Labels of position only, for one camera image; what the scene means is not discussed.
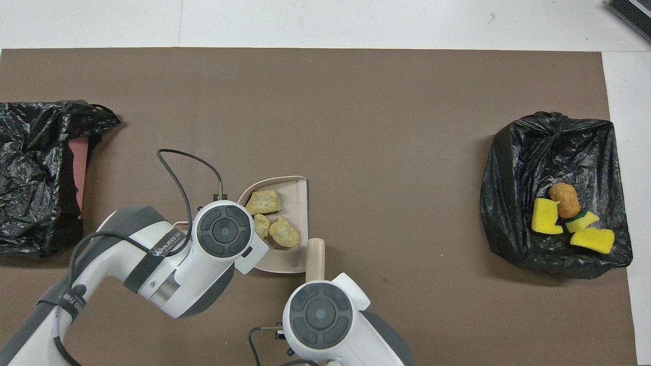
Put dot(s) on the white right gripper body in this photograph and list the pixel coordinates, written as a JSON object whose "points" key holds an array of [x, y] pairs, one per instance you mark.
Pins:
{"points": [[353, 292]]}

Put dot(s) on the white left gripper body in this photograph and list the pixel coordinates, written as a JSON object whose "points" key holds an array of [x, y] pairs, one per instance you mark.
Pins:
{"points": [[253, 254]]}

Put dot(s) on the beige hand brush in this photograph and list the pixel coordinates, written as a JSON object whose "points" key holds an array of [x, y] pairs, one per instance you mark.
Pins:
{"points": [[315, 259]]}

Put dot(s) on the beige plastic dustpan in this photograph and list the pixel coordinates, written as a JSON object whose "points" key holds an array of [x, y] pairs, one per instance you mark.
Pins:
{"points": [[297, 213]]}

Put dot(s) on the yellow sponge piece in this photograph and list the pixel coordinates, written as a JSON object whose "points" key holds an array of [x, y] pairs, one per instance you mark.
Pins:
{"points": [[546, 216], [592, 240], [585, 221]]}

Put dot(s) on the brown croquette toy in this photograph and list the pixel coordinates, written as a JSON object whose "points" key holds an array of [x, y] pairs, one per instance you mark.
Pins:
{"points": [[564, 201]]}

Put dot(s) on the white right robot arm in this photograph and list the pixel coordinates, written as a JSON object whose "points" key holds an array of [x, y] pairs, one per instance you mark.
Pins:
{"points": [[376, 345]]}

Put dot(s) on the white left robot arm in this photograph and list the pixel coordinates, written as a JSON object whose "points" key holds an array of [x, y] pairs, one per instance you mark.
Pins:
{"points": [[117, 249]]}

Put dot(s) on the pink plastic bin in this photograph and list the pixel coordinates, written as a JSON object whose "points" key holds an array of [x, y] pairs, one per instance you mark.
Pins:
{"points": [[79, 173]]}

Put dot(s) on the black plastic trash bag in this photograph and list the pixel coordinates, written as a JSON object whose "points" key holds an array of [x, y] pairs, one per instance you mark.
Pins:
{"points": [[30, 203], [519, 178]]}

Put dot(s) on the brown table mat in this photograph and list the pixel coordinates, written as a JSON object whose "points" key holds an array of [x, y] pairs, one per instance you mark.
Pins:
{"points": [[407, 127]]}

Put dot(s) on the dark striped mat corner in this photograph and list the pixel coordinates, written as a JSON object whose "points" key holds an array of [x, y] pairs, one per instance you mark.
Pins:
{"points": [[635, 12]]}

